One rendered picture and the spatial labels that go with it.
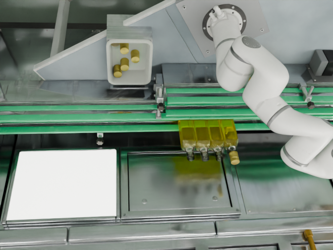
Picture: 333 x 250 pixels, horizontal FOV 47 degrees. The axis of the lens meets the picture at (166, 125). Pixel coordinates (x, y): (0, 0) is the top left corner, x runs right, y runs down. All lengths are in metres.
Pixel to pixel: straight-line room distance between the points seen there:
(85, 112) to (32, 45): 0.77
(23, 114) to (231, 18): 0.88
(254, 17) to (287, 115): 0.46
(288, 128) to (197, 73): 0.63
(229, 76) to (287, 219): 0.69
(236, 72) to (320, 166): 0.38
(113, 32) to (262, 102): 0.65
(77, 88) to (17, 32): 0.79
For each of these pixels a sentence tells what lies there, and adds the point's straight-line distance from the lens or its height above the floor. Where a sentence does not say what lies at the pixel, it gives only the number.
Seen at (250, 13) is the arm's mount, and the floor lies 0.87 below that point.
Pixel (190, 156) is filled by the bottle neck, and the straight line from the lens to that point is 1.50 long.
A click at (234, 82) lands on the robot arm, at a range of 1.18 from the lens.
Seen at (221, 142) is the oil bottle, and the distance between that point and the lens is 1.56.
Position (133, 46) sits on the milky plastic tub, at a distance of 1.57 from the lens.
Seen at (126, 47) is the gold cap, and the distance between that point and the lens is 1.51.
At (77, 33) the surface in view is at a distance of 2.32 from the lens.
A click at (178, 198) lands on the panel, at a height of 1.24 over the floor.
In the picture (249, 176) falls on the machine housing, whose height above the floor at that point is 1.13.
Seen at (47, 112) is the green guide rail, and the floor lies 0.92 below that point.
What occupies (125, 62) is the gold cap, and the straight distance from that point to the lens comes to 1.58.
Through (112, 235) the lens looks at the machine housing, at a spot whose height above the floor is 1.38.
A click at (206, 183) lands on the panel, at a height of 1.17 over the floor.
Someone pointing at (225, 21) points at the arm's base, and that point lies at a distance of 1.36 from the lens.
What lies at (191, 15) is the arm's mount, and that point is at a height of 0.86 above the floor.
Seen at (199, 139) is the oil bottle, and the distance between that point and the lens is 1.55.
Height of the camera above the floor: 2.00
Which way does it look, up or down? 40 degrees down
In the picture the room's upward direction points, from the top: 174 degrees clockwise
